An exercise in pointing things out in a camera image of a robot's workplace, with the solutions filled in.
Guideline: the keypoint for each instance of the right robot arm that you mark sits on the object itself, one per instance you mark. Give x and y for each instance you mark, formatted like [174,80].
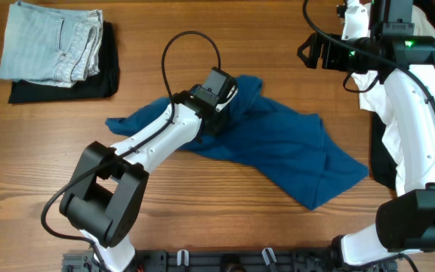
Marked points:
[380,37]

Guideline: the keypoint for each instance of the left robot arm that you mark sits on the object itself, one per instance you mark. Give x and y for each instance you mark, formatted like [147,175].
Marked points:
[105,201]

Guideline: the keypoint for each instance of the folded light blue jeans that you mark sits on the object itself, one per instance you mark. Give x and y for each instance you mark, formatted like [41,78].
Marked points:
[50,46]

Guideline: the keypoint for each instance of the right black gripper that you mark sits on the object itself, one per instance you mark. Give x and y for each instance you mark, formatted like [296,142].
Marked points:
[327,50]

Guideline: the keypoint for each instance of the white shirt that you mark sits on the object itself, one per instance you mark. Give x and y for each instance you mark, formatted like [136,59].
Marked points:
[383,102]

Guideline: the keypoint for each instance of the folded black garment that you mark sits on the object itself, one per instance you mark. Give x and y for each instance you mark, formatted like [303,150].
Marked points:
[104,84]

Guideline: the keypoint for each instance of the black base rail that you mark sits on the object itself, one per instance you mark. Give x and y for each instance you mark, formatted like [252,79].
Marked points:
[267,259]

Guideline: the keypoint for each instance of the dark blue t-shirt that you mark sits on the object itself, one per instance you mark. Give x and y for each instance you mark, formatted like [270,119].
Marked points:
[292,150]

